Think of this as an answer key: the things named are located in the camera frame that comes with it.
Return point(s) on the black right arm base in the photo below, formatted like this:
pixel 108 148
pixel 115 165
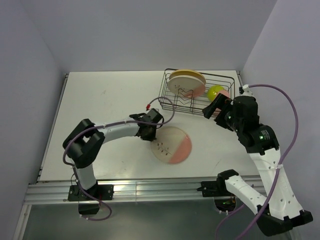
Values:
pixel 210 189

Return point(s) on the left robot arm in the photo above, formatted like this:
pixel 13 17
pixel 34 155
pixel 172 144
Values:
pixel 83 144

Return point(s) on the aluminium table rail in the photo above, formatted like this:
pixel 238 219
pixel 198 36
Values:
pixel 124 191

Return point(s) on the pink cup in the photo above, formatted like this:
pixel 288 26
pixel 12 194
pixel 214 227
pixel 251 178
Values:
pixel 217 111

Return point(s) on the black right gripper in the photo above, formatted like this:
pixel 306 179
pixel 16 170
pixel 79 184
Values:
pixel 220 102

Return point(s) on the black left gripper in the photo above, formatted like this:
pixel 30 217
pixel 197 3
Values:
pixel 152 137

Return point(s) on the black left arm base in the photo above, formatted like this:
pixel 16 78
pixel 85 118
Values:
pixel 103 192

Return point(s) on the pink cream plate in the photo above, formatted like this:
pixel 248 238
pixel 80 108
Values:
pixel 186 86
pixel 172 145

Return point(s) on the green ceramic bowl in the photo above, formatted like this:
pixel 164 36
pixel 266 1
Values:
pixel 213 91

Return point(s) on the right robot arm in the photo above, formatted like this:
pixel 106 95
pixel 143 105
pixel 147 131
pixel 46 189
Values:
pixel 279 211

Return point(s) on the wire dish rack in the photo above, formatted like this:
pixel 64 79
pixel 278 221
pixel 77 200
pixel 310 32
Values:
pixel 228 79

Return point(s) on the yellow cream plate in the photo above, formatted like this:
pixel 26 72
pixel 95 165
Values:
pixel 187 72

